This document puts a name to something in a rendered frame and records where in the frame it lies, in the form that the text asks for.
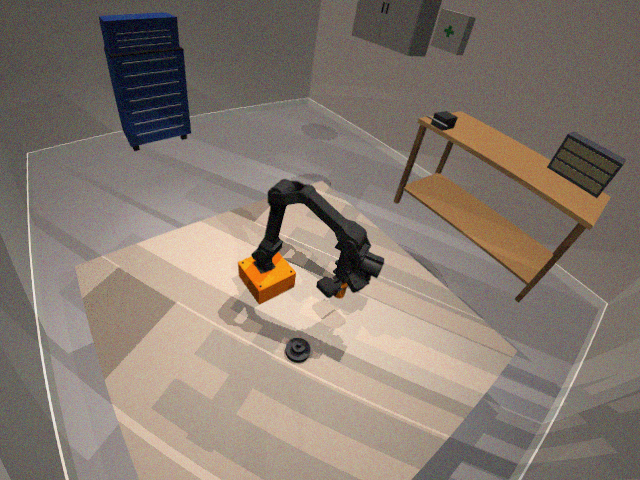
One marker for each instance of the orange knob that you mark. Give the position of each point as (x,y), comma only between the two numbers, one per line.
(342,293)

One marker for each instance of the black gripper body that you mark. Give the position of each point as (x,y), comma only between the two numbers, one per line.
(330,288)

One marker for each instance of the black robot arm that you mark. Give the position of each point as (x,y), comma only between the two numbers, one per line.
(352,238)

